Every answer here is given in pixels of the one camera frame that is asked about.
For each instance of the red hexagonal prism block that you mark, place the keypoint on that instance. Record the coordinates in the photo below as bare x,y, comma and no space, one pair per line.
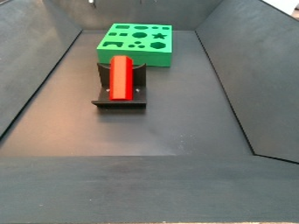
122,79

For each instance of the green shape sorter board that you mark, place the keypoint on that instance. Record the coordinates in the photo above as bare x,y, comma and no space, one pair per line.
147,43

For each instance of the black curved holder stand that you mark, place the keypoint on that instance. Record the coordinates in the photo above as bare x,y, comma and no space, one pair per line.
139,101

